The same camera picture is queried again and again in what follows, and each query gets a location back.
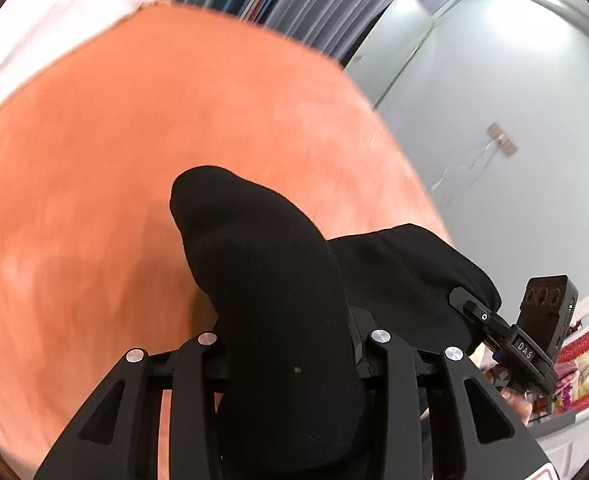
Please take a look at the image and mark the black pants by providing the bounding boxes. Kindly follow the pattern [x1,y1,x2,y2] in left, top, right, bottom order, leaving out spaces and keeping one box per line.
[170,166,501,479]

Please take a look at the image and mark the person's right hand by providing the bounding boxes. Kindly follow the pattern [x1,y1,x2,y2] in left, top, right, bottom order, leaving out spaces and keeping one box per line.
[501,388,533,426]

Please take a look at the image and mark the orange velvet bed cover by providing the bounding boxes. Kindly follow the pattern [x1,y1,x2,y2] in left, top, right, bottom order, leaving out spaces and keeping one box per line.
[0,3,447,478]

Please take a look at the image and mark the white bed sheet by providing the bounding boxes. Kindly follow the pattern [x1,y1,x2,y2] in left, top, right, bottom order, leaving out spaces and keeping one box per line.
[0,0,157,103]

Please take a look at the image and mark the black camera box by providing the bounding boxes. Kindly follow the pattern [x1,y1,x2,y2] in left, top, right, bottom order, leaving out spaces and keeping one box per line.
[517,275,579,363]

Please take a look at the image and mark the white charger cable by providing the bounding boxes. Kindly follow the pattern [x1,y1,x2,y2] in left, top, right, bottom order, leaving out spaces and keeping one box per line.
[426,136,501,196]

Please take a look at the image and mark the wall power socket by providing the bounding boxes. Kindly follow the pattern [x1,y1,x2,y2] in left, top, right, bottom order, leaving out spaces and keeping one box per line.
[487,122,518,157]

